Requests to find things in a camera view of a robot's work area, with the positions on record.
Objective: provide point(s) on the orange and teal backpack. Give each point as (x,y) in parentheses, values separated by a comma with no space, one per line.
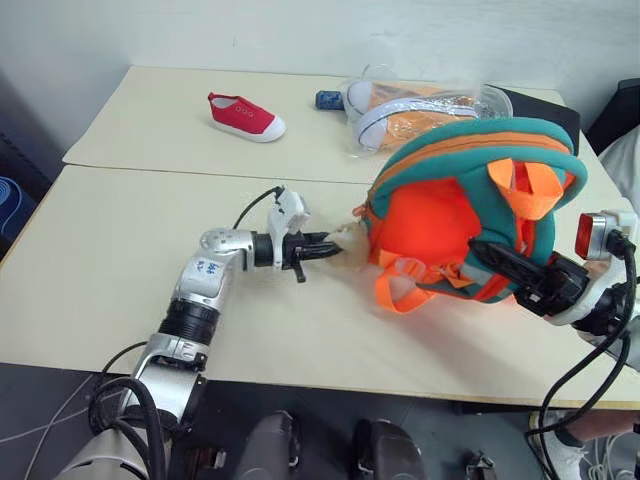
(440,210)

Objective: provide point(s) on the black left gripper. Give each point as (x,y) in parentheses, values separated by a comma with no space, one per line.
(294,252)

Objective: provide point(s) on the silver robot torso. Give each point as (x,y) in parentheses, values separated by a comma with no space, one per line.
(107,457)

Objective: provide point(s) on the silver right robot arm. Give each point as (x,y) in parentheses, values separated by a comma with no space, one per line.
(607,320)

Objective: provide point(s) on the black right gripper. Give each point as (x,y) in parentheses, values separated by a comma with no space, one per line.
(557,287)

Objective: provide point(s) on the small blue object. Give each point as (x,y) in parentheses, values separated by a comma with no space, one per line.
(327,99)

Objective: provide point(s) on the red and white shoe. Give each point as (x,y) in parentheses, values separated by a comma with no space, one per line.
(242,117)

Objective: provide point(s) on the black chair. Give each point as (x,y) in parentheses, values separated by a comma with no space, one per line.
(622,107)

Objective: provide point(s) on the person in white clothing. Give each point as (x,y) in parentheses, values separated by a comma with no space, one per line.
(625,160)

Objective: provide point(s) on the flat black case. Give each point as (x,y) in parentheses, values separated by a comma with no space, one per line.
(545,107)

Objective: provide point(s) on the white box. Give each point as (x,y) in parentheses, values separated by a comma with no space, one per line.
(352,246)

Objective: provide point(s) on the blue ribbed object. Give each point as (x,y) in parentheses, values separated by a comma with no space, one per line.
(12,205)

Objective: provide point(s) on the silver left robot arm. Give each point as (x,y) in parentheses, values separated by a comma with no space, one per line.
(200,280)

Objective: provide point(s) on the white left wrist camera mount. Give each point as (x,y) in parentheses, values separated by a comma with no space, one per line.
(287,212)

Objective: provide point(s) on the small metal bracket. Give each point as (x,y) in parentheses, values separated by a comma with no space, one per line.
(480,465)

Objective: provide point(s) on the white sneaker on foot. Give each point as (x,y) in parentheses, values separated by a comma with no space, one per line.
(562,452)

